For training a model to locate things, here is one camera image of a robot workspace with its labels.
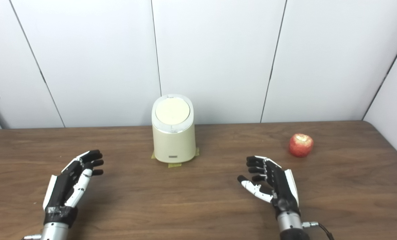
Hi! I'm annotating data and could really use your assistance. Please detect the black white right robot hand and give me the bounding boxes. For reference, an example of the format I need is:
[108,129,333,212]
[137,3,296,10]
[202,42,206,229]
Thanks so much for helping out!
[237,155,301,220]

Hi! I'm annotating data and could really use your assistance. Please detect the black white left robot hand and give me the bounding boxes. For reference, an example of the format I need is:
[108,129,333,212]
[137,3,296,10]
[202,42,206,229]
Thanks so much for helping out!
[42,150,104,229]

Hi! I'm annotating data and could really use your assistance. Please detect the red apple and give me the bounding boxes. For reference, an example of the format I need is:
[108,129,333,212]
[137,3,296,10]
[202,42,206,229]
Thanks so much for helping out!
[289,133,314,158]

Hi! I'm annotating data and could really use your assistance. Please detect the cream-colored round bin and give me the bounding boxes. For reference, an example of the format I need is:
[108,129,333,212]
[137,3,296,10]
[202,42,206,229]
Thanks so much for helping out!
[151,94,196,164]

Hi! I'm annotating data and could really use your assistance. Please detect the cream round bin lid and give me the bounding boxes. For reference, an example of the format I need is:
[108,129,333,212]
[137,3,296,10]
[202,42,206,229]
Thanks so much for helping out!
[155,97,190,125]

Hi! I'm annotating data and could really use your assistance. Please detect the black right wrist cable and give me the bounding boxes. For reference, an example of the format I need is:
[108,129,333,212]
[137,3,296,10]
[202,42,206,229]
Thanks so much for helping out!
[302,221,335,240]

